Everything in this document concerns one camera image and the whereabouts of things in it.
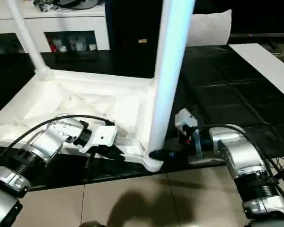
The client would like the white plastic table top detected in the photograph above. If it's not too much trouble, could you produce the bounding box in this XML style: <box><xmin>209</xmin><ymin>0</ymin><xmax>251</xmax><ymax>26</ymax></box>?
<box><xmin>0</xmin><ymin>70</ymin><xmax>165</xmax><ymax>173</ymax></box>

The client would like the black table mat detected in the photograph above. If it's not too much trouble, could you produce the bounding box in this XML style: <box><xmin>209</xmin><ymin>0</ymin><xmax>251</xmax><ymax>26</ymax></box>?
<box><xmin>0</xmin><ymin>44</ymin><xmax>284</xmax><ymax>190</ymax></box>

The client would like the white flat board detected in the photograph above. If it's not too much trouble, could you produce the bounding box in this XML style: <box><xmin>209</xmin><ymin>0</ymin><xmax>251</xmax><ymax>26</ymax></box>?
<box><xmin>228</xmin><ymin>44</ymin><xmax>284</xmax><ymax>104</ymax></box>

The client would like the white pillow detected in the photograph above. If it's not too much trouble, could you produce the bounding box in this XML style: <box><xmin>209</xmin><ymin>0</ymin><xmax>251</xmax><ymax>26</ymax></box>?
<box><xmin>188</xmin><ymin>9</ymin><xmax>232</xmax><ymax>47</ymax></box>

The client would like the dark low tv bench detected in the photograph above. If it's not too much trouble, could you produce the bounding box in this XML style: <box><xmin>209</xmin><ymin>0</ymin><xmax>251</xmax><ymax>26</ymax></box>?
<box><xmin>229</xmin><ymin>33</ymin><xmax>284</xmax><ymax>61</ymax></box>

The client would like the white glass-door cabinet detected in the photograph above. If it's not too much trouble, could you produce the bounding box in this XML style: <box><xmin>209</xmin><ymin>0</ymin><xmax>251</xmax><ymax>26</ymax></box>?
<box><xmin>0</xmin><ymin>0</ymin><xmax>109</xmax><ymax>54</ymax></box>

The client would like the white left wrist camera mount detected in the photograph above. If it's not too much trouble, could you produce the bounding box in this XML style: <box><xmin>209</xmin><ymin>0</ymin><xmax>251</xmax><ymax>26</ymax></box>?
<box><xmin>80</xmin><ymin>125</ymin><xmax>119</xmax><ymax>154</ymax></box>

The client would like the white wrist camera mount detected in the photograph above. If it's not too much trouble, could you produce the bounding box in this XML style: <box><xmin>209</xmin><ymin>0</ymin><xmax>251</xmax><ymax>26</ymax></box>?
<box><xmin>80</xmin><ymin>125</ymin><xmax>119</xmax><ymax>154</ymax></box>
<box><xmin>175</xmin><ymin>108</ymin><xmax>202</xmax><ymax>157</ymax></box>

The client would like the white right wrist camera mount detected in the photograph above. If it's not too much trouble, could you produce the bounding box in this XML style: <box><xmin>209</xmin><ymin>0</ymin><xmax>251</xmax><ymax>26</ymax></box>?
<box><xmin>175</xmin><ymin>108</ymin><xmax>202</xmax><ymax>157</ymax></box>

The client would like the grey bag with black strap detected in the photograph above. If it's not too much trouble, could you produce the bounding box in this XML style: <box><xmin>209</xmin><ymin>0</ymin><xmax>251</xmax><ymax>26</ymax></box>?
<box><xmin>59</xmin><ymin>0</ymin><xmax>102</xmax><ymax>9</ymax></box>

